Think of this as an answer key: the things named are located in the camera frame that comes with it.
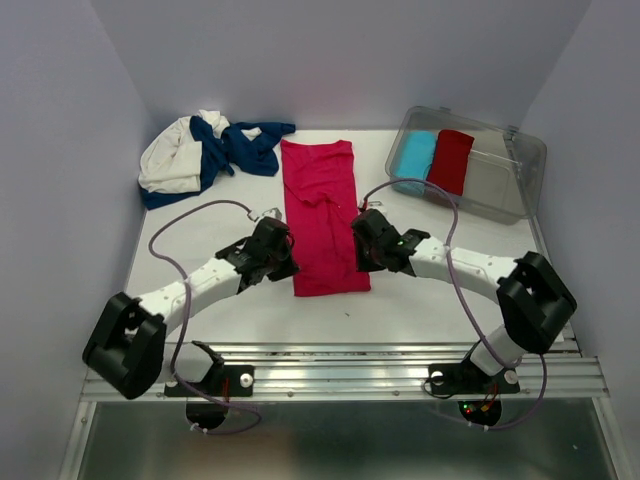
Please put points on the navy blue t shirt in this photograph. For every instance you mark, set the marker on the navy blue t shirt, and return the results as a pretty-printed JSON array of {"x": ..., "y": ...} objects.
[{"x": 240, "y": 150}]

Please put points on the pink t shirt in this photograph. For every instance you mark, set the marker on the pink t shirt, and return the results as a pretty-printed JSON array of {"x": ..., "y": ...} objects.
[{"x": 320, "y": 204}]

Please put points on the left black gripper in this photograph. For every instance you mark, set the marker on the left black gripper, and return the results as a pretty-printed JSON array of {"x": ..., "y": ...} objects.
[{"x": 290, "y": 268}]

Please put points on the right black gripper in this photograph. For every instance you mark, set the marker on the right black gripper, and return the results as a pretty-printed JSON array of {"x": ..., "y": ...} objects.
[{"x": 361, "y": 262}]

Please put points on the aluminium mounting rail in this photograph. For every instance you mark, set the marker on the aluminium mounting rail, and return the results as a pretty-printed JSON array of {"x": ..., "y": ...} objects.
[{"x": 394, "y": 372}]

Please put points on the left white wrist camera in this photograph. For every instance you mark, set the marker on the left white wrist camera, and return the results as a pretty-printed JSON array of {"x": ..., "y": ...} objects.
[{"x": 273, "y": 212}]

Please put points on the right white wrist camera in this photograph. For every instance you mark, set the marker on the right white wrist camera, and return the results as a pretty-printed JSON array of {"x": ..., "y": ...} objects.
[{"x": 372, "y": 204}]

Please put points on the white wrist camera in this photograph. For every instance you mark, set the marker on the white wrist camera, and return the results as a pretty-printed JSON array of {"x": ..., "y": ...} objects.
[
  {"x": 372, "y": 204},
  {"x": 273, "y": 212}
]

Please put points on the rolled cyan t shirt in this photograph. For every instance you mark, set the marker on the rolled cyan t shirt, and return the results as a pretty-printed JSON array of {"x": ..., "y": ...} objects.
[{"x": 416, "y": 155}]

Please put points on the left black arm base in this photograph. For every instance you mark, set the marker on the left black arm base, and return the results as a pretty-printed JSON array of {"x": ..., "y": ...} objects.
[{"x": 227, "y": 381}]

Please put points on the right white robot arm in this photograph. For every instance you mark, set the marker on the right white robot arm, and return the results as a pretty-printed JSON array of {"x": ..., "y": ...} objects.
[{"x": 534, "y": 302}]

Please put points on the rolled dark red t shirt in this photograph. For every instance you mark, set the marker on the rolled dark red t shirt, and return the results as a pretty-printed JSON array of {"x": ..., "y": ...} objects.
[{"x": 450, "y": 161}]

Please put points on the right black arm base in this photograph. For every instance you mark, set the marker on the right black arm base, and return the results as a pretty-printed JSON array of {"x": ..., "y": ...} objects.
[{"x": 450, "y": 379}]

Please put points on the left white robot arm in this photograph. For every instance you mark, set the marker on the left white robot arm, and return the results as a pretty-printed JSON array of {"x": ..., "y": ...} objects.
[{"x": 127, "y": 347}]

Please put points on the white t shirt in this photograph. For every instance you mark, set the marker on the white t shirt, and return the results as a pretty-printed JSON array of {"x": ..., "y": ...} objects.
[{"x": 170, "y": 160}]

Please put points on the clear plastic bin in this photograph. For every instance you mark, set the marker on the clear plastic bin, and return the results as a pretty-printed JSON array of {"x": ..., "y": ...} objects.
[{"x": 505, "y": 167}]

